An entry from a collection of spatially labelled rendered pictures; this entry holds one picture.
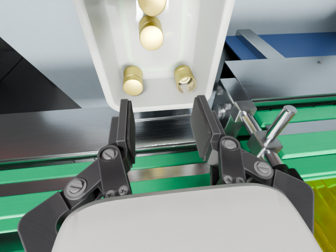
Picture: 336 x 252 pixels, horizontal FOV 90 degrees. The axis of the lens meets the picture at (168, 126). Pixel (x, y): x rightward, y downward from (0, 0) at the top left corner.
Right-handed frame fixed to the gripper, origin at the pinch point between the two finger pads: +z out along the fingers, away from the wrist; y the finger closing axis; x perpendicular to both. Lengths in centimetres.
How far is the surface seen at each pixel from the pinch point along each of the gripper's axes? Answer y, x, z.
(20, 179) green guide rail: -23.6, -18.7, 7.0
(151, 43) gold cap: -0.1, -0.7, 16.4
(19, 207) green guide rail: -21.6, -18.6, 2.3
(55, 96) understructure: -42, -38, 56
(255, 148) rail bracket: 11.1, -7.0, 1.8
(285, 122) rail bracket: 12.1, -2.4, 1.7
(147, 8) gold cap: -0.5, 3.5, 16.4
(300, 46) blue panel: 38, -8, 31
